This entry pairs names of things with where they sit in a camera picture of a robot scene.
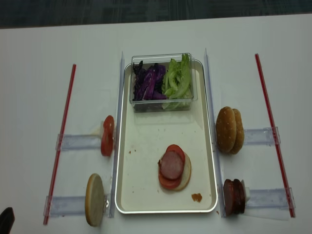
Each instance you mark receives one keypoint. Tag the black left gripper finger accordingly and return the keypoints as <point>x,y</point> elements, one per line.
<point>7,219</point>

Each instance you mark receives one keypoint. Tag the meat patty slice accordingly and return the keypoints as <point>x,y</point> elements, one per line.
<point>171,165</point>
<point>229,197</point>
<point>239,204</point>

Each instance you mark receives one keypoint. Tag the left tomato slices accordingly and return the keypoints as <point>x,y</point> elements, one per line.
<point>107,136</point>

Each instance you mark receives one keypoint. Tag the green lettuce leaves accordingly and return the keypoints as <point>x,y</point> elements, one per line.
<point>177,79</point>

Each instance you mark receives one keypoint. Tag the left pale bun slice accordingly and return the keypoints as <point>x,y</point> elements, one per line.
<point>94,200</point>

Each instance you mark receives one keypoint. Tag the left red strip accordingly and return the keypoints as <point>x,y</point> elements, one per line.
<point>62,129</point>

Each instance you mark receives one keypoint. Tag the red strip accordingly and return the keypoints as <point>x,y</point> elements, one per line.
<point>278,149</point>
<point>62,129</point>

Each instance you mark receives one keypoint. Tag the white metal tray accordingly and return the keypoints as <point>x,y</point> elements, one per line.
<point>144,138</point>

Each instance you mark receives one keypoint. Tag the bottom bun on tray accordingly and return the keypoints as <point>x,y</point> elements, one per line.
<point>186,173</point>

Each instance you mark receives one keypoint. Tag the purple cabbage leaves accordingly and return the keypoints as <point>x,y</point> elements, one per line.
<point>148,82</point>

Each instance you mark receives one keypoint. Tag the clear plastic salad box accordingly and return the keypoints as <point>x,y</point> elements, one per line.
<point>166,104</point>

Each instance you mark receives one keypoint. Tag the sesame bun top front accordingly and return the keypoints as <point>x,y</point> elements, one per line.
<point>225,129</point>

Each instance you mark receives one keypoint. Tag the sesame bun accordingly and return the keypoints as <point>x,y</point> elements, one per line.
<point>239,140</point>
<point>225,129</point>

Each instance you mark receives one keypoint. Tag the white patty pusher block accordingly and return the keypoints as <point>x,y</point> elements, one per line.
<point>246,191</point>

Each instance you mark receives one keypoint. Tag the sesame bun top rear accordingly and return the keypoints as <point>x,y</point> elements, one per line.
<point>239,140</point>

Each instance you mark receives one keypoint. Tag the right red strip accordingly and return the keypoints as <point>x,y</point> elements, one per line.
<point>278,149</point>

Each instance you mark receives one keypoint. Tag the clear left bun rail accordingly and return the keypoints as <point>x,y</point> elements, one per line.
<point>74,205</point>

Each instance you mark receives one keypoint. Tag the clear tomato slide rail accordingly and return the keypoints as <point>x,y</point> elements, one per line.
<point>67,142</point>

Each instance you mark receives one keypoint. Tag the left clear long rail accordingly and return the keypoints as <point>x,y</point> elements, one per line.
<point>117,126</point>

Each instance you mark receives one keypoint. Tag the clear long rail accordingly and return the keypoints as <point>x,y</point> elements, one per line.
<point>211,114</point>
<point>117,126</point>

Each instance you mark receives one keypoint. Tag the right clear long rail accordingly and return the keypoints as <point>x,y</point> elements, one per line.
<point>211,114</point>

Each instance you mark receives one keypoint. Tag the clear bun slide rail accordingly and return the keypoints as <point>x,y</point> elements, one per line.
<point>265,136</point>

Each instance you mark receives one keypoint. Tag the clear patty slide rail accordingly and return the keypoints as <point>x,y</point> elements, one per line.
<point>280,198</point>

